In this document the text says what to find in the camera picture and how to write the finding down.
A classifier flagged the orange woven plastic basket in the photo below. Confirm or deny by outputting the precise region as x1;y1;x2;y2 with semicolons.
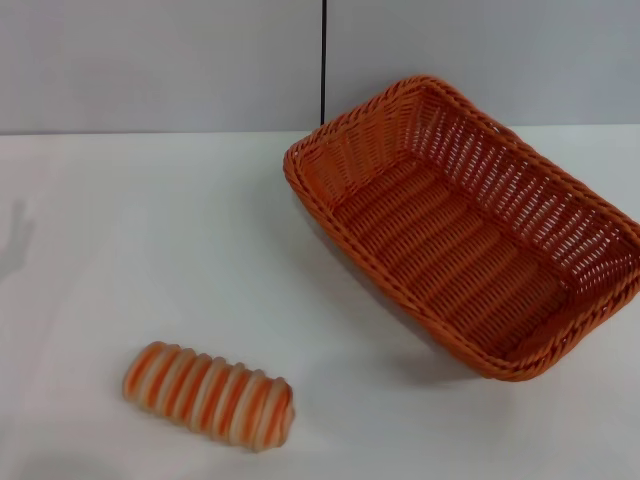
283;74;640;384

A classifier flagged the striped orange white bread loaf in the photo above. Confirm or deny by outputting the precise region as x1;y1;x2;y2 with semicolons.
121;340;297;454

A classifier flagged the thin black vertical wall strip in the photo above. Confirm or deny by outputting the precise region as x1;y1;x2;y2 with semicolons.
315;0;328;127

